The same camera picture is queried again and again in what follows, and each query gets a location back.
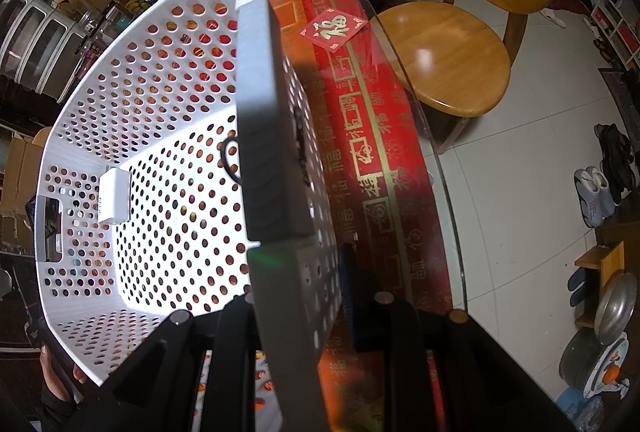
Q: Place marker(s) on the white cubby shelf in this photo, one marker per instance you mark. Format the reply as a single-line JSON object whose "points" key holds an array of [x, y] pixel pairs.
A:
{"points": [[617, 19]]}

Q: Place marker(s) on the red gold-patterned tablecloth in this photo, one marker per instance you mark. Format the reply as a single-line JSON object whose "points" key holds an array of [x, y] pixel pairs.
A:
{"points": [[360, 112]]}

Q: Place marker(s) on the white plastic drawer cabinet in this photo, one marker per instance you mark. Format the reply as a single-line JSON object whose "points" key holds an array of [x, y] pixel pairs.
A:
{"points": [[35, 42]]}

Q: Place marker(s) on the dark patterned rug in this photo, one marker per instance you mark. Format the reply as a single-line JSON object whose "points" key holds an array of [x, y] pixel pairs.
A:
{"points": [[622, 97]]}

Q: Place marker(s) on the small wooden stool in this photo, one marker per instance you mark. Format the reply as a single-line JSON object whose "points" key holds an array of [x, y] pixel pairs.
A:
{"points": [[610, 259]]}

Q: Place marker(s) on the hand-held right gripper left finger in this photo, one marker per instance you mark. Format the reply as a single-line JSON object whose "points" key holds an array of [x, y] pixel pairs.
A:
{"points": [[235, 329]]}

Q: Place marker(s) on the person's left hand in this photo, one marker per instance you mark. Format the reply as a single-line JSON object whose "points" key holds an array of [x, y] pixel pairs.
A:
{"points": [[54, 379]]}

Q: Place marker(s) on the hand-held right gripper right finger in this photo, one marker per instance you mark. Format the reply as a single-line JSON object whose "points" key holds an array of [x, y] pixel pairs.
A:
{"points": [[352, 302]]}

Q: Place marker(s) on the black shoe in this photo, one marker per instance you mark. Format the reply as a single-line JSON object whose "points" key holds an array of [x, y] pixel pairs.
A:
{"points": [[622, 177], [611, 142]]}

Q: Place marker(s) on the dark cooking pot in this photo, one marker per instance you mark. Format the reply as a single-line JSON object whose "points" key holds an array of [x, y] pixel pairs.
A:
{"points": [[577, 359]]}

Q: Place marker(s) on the plate with orange print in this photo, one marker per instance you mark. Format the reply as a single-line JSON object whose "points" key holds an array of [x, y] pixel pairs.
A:
{"points": [[610, 369]]}

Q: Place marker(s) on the blue plastic basin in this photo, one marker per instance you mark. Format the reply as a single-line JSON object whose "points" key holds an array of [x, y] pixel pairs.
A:
{"points": [[570, 402]]}

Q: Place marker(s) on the white printed power adapter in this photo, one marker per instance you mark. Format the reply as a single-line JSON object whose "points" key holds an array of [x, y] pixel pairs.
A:
{"points": [[116, 194]]}

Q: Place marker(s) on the wooden chair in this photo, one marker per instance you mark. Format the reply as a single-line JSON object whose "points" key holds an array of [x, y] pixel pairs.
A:
{"points": [[440, 57]]}

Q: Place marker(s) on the dark blue slipper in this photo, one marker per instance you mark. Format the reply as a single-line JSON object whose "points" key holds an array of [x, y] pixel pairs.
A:
{"points": [[590, 287], [576, 287]]}

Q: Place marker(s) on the white floor slipper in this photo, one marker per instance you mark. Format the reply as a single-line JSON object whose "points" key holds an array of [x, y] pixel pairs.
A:
{"points": [[552, 18]]}

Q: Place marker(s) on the aluminium pot lid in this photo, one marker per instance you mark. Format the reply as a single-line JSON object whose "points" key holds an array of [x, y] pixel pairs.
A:
{"points": [[617, 307]]}

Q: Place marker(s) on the white perforated plastic basket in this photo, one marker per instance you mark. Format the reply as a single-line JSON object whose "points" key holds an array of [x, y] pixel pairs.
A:
{"points": [[150, 232]]}

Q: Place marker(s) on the red square paper decoration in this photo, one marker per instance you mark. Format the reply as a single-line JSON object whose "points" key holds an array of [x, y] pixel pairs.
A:
{"points": [[332, 31]]}

